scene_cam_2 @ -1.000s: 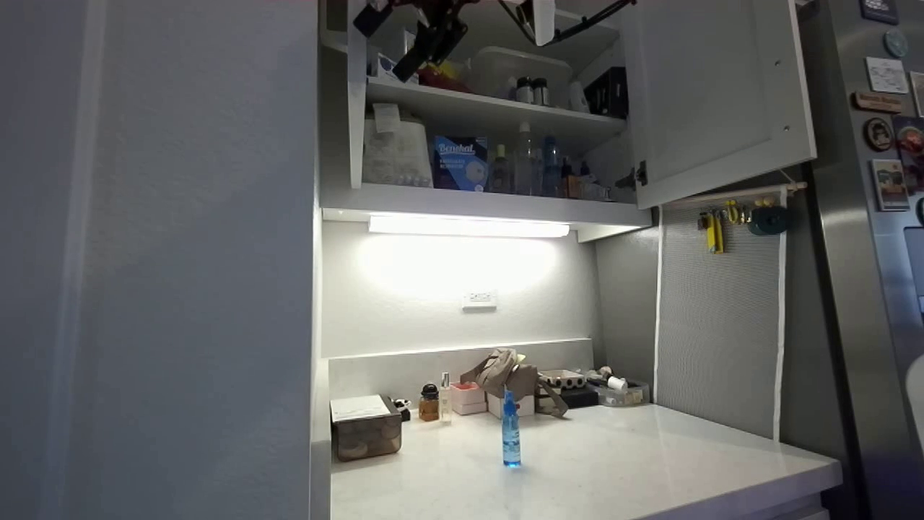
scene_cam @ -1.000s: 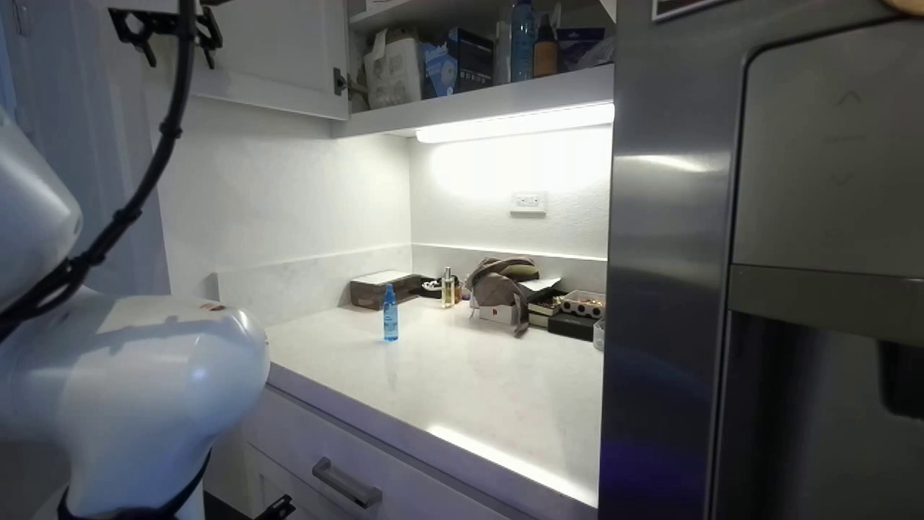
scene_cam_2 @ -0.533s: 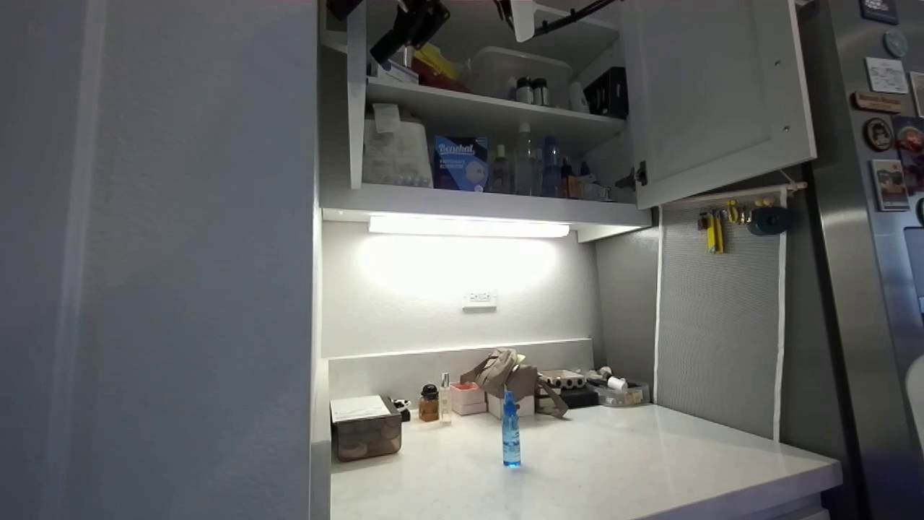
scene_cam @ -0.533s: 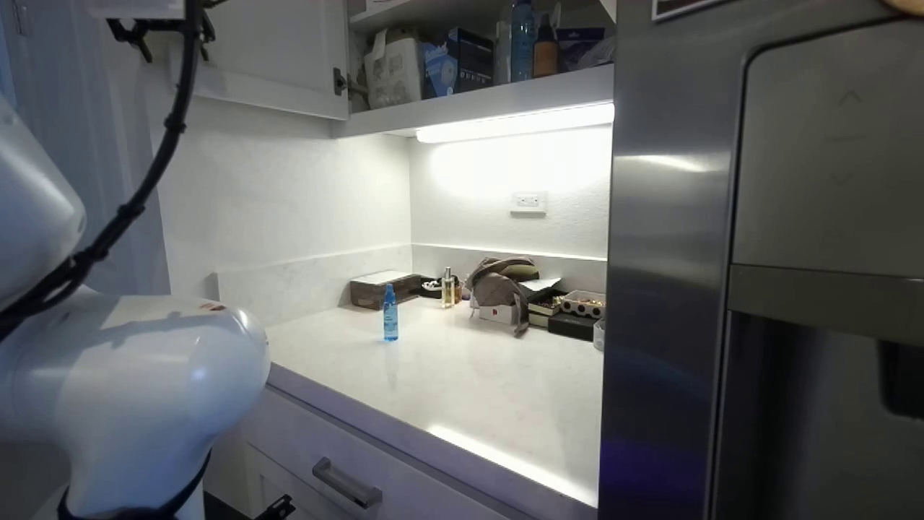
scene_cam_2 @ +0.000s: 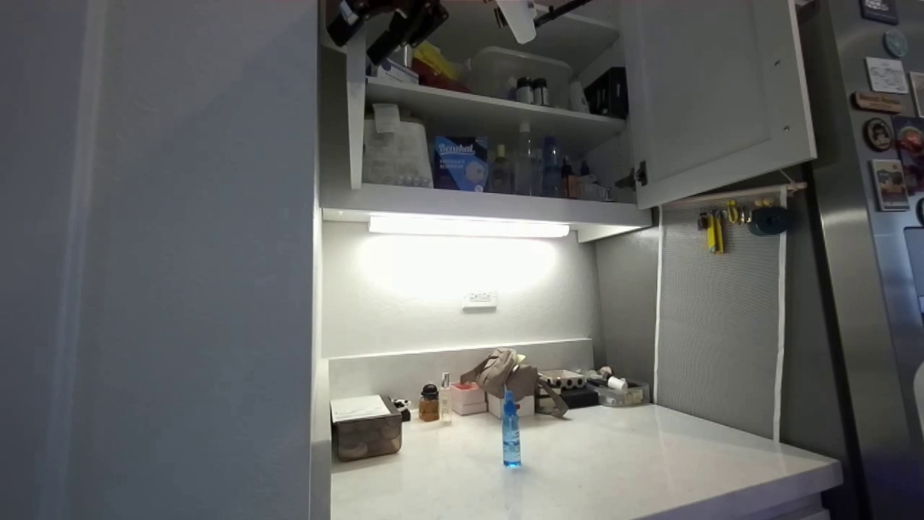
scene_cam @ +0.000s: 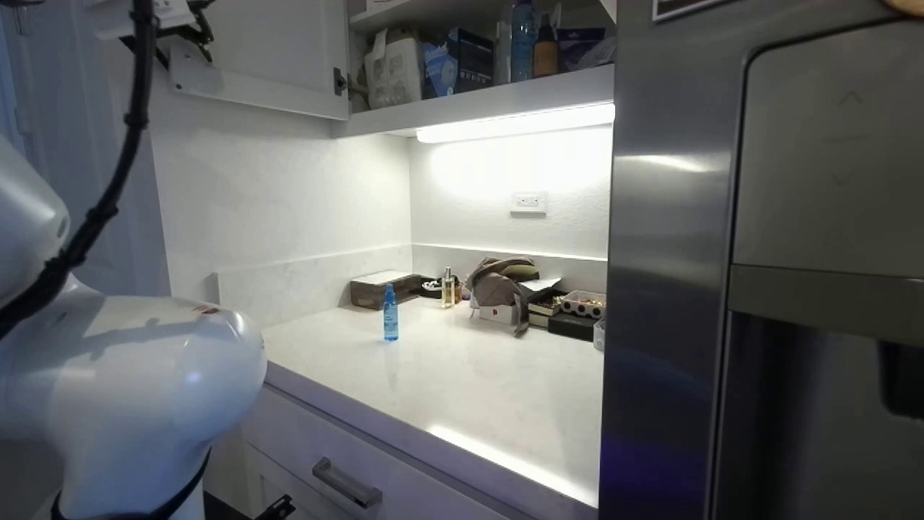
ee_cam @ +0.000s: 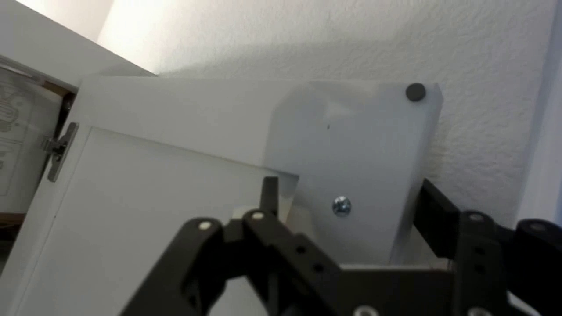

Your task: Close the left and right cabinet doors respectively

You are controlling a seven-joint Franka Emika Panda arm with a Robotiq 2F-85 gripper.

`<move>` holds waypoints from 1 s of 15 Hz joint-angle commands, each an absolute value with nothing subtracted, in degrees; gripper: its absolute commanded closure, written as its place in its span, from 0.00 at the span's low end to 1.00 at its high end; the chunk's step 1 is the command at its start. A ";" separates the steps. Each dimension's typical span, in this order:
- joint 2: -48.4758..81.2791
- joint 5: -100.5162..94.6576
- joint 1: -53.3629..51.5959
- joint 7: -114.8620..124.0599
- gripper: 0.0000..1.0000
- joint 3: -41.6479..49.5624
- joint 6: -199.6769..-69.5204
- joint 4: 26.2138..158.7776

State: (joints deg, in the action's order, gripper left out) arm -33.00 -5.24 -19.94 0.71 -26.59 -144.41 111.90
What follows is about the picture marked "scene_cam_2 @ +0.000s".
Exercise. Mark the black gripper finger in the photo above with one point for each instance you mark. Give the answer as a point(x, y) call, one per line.
point(393, 48)
point(350, 19)

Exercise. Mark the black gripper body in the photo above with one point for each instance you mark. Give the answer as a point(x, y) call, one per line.
point(424, 12)

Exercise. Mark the white cabinet door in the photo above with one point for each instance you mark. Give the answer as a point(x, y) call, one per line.
point(356, 118)
point(717, 96)

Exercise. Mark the white upper cabinet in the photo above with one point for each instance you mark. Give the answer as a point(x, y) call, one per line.
point(480, 206)

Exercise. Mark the under-cabinet light strip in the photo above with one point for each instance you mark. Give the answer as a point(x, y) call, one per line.
point(469, 227)

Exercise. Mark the grey tall cabinet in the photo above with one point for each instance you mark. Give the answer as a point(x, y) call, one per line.
point(193, 291)

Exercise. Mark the yellow red package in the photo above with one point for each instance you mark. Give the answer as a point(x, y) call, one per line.
point(438, 64)

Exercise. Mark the white plastic bag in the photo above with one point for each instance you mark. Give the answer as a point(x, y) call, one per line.
point(398, 155)

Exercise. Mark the translucent plastic container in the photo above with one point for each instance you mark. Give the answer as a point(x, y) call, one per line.
point(521, 64)

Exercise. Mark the blue box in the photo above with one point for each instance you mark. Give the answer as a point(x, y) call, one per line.
point(460, 162)

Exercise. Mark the brown glass bottle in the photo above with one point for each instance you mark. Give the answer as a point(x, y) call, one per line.
point(502, 173)

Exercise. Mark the tall clear bottle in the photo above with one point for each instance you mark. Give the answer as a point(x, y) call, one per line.
point(528, 162)

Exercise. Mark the black shelf item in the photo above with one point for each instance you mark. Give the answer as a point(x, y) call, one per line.
point(609, 92)

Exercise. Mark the desk clutter pile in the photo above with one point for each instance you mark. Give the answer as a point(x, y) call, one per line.
point(502, 372)

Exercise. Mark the small amber bottle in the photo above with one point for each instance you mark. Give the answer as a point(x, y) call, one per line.
point(428, 405)

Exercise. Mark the pink small box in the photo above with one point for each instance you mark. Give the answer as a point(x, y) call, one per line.
point(469, 399)

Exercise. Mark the black white polka-dot item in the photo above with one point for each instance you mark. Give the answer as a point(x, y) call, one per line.
point(401, 408)

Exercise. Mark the yellow hanging tools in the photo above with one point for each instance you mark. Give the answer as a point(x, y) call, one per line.
point(714, 232)

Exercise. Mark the box of round cells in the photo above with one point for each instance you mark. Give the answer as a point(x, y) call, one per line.
point(560, 383)

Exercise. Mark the brown box with white lid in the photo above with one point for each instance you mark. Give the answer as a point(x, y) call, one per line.
point(365, 433)

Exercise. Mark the blue plastic bottle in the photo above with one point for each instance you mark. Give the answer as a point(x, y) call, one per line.
point(513, 438)

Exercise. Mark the clear container with items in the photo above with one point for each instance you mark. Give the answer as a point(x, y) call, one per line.
point(623, 392)

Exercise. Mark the wooden Mammoth Mountain magnet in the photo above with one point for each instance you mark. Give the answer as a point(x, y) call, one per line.
point(881, 103)

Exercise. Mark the white drawing magnet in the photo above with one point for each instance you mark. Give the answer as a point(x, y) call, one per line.
point(887, 76)

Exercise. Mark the round dark magnet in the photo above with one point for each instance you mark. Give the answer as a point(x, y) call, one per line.
point(879, 134)

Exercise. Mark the framed picture magnet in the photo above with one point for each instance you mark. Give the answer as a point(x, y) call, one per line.
point(892, 183)

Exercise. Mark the stainless steel refrigerator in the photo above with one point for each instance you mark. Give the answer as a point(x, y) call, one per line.
point(867, 337)

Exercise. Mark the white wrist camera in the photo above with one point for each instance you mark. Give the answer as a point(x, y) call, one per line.
point(521, 19)

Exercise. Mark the white wall outlet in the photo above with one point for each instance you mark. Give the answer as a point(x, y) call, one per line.
point(480, 301)

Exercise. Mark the wooden hook rail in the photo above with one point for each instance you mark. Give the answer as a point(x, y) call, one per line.
point(737, 194)

